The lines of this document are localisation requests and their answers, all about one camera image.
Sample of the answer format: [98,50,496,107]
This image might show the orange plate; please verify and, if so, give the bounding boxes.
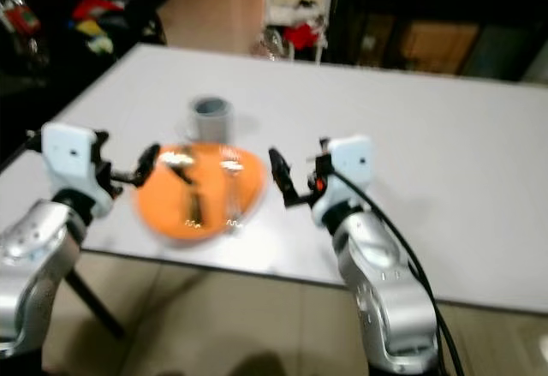
[132,141,267,242]

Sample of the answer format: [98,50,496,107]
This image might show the grey cup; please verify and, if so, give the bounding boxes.
[189,95,235,145]

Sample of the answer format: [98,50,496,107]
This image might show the black sofa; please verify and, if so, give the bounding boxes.
[0,0,174,170]

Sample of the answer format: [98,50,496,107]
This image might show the red bag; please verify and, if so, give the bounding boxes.
[281,21,324,51]

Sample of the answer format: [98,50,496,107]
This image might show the black table leg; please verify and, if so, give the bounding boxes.
[63,269,126,340]

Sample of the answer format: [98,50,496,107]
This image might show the yellow toy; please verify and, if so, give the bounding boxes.
[75,20,118,55]

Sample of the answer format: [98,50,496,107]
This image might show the brown cardboard box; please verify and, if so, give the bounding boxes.
[397,20,481,75]

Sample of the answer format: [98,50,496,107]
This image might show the red toy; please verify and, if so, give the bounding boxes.
[71,0,131,22]

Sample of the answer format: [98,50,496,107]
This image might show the red and white package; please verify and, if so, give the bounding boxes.
[3,0,45,39]

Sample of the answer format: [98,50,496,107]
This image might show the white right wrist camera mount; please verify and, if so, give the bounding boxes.
[311,134,374,228]

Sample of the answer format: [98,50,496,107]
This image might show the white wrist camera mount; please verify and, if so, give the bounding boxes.
[40,122,110,214]
[311,134,374,228]

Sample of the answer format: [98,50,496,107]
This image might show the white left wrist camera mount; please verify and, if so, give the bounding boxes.
[40,122,110,214]

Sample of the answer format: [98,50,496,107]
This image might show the dark-handled metal spoon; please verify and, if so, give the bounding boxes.
[163,147,206,229]

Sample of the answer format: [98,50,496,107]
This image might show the clear-handled metal fork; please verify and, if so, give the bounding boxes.
[219,153,246,233]

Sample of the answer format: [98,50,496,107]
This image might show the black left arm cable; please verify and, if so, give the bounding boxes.
[0,129,45,173]

